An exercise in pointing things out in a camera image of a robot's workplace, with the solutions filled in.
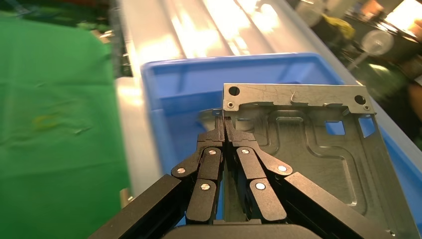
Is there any stamped metal tray part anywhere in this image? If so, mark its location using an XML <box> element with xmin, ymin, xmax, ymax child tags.
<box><xmin>198</xmin><ymin>83</ymin><xmax>421</xmax><ymax>239</ymax></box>

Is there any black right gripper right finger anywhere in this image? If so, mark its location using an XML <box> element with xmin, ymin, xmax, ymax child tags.
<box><xmin>225</xmin><ymin>116</ymin><xmax>395</xmax><ymax>239</ymax></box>

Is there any white standing fan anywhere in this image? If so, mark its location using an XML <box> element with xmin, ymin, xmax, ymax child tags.
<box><xmin>346</xmin><ymin>29</ymin><xmax>395</xmax><ymax>72</ymax></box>

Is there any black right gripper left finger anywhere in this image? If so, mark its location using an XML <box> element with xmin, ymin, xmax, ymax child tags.
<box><xmin>88</xmin><ymin>115</ymin><xmax>226</xmax><ymax>239</ymax></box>

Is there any green table cloth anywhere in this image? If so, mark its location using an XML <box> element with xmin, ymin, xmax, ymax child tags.
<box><xmin>0</xmin><ymin>14</ymin><xmax>132</xmax><ymax>239</ymax></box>

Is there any blue plastic bin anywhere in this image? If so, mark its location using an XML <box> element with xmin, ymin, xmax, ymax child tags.
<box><xmin>140</xmin><ymin>52</ymin><xmax>422</xmax><ymax>228</ymax></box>

